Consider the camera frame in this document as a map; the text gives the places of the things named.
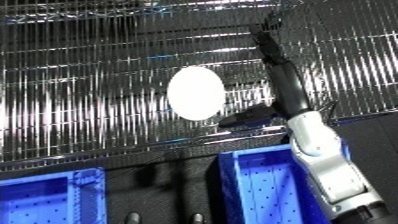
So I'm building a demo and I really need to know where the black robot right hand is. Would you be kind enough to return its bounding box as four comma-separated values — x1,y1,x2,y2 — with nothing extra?
218,23,313,129

